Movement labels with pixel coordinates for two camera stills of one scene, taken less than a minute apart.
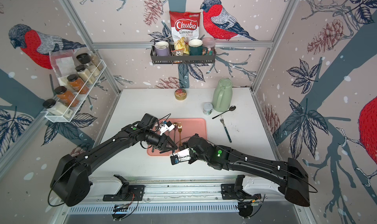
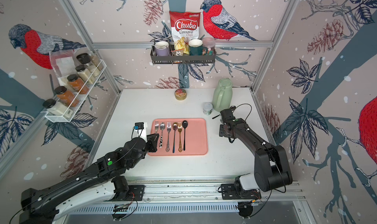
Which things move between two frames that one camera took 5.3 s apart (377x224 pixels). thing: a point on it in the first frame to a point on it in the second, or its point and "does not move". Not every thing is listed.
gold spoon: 175,124 does not move
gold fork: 179,129 does not move
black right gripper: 188,143 to 221,132
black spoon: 165,151 to 184,124
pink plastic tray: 182,128 does not move
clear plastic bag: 64,62 does not move
